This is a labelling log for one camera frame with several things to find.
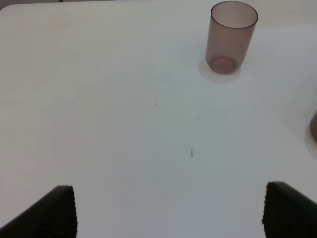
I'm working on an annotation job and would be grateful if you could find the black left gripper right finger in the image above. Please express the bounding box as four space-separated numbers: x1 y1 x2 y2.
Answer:
262 182 317 238

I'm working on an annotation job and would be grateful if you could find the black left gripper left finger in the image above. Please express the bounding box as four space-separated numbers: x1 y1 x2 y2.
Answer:
0 185 78 238

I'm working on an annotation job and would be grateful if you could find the brown translucent cup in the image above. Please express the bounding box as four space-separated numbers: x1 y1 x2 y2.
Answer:
309 111 317 144

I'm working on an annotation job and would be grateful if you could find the pink translucent cup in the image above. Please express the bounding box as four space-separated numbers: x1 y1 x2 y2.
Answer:
205 1 259 74

